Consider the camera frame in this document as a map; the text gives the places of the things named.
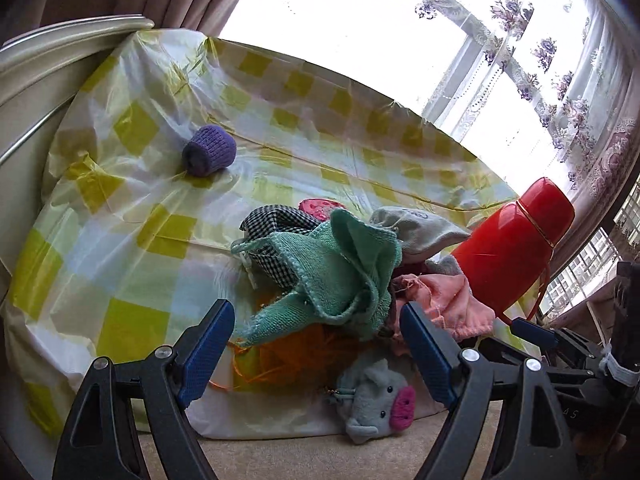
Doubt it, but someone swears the yellow checked plastic tablecloth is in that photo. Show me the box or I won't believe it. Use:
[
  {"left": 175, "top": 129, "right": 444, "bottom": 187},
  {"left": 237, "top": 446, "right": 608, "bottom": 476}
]
[{"left": 1, "top": 30, "right": 514, "bottom": 438}]

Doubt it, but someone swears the pink cloth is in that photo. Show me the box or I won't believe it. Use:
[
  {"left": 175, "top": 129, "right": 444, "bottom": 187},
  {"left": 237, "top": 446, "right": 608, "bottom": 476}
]
[{"left": 387, "top": 274, "right": 496, "bottom": 354}]

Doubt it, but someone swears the green knitted cloth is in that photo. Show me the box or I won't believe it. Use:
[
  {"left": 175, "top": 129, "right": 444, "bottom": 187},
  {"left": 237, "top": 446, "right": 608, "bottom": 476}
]
[{"left": 231, "top": 209, "right": 401, "bottom": 347}]

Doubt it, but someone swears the floral sheer lace curtain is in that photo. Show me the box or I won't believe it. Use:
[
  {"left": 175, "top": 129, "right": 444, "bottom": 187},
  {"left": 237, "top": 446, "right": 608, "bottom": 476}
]
[{"left": 371, "top": 0, "right": 639, "bottom": 238}]

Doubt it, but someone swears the pink crochet round piece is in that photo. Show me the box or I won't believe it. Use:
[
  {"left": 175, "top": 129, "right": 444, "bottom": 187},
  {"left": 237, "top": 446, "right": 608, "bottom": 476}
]
[{"left": 298, "top": 197, "right": 345, "bottom": 222}]

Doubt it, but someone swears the red thermos jug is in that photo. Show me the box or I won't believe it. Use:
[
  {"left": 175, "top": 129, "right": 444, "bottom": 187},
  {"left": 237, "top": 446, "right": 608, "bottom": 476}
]
[{"left": 452, "top": 177, "right": 575, "bottom": 325}]

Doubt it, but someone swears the grey cloth cap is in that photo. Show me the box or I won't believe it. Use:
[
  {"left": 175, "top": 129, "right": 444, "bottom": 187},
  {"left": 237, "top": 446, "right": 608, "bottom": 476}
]
[{"left": 369, "top": 206, "right": 471, "bottom": 263}]

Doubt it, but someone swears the orange mesh bag with sponge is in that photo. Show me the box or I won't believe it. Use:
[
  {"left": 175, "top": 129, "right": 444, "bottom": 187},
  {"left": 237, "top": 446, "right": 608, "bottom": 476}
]
[{"left": 208, "top": 323, "right": 375, "bottom": 391}]

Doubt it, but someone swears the grey pig plush toy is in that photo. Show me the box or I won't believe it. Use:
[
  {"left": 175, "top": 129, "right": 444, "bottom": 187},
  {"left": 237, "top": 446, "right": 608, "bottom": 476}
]
[{"left": 329, "top": 352, "right": 416, "bottom": 444}]

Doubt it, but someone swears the black white gingham pouch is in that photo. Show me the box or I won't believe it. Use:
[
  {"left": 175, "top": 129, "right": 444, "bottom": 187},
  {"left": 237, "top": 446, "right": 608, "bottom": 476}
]
[{"left": 240, "top": 204, "right": 327, "bottom": 291}]

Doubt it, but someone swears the purple knitted cup cover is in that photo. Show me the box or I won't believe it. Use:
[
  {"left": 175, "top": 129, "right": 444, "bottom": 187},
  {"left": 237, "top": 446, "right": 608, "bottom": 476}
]
[{"left": 182, "top": 125, "right": 236, "bottom": 178}]

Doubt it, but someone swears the cream wooden headboard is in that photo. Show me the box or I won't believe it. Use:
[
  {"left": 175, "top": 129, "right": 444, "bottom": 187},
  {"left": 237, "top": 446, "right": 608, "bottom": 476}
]
[{"left": 1, "top": 14, "right": 154, "bottom": 294}]

